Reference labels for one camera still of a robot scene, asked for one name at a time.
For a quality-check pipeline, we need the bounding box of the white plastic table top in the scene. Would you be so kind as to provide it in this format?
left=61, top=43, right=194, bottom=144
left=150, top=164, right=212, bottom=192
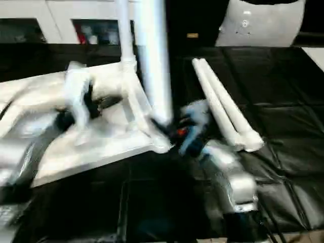
left=0, top=60, right=170, bottom=189

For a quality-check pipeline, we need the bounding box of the white plastic table leg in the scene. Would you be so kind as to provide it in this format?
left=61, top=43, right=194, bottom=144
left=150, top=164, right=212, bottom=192
left=198, top=57, right=265, bottom=152
left=191, top=58, right=245, bottom=152
left=116, top=0, right=137, bottom=73
left=133, top=0, right=175, bottom=125

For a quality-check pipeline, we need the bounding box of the red box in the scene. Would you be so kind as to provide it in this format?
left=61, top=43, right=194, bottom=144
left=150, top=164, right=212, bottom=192
left=77, top=25, right=87, bottom=44

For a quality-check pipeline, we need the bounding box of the white cabinet with glass doors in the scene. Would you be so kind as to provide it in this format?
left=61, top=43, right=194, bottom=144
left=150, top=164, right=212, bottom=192
left=0, top=0, right=137, bottom=46

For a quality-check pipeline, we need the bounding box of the black work mat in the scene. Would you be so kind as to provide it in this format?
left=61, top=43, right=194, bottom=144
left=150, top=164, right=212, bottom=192
left=0, top=42, right=324, bottom=243

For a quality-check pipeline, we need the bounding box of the white flat board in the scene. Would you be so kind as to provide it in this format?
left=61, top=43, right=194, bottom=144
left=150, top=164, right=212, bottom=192
left=302, top=47, right=324, bottom=70

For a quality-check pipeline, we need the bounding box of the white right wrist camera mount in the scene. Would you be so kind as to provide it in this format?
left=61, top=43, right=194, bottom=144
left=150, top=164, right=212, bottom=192
left=178, top=100, right=212, bottom=155

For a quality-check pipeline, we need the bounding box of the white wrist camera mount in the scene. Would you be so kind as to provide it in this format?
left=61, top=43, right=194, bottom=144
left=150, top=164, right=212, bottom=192
left=64, top=60, right=96, bottom=146
left=178, top=100, right=212, bottom=155

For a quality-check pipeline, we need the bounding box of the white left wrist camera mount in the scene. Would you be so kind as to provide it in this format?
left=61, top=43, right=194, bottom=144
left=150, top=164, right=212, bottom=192
left=64, top=60, right=96, bottom=146

